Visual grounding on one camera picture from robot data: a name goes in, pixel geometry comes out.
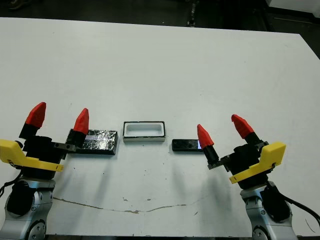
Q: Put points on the left gripper yellow mount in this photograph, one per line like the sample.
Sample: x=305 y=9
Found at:
x=40 y=150

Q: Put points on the right gripper yellow mount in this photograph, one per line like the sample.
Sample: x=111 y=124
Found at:
x=247 y=160

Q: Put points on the black slim camera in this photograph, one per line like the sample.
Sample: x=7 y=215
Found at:
x=185 y=145

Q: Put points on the black foil-wrapped box lid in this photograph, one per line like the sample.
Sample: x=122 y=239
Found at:
x=102 y=142

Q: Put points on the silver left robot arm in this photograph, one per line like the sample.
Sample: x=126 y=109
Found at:
x=42 y=197

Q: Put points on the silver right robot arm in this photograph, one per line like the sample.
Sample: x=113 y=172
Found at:
x=252 y=202

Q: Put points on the white cabinet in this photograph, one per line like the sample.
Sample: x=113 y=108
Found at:
x=295 y=5

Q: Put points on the white-lined camera box base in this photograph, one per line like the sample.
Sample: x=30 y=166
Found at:
x=143 y=138

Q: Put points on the black metal frame post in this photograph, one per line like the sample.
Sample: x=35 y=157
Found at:
x=192 y=22

